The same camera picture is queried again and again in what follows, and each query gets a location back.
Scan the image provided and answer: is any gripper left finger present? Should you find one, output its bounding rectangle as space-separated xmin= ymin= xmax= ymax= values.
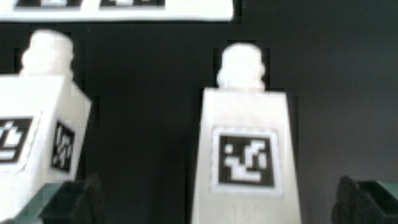
xmin=34 ymin=173 xmax=109 ymax=224

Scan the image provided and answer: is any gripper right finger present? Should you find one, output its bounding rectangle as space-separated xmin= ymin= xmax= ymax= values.
xmin=331 ymin=176 xmax=398 ymax=224

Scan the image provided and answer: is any white stool leg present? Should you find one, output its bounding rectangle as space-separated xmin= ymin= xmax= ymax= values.
xmin=190 ymin=43 xmax=302 ymax=224
xmin=0 ymin=30 xmax=93 ymax=222

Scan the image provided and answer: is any white marker sheet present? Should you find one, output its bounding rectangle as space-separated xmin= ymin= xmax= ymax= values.
xmin=0 ymin=0 xmax=235 ymax=22

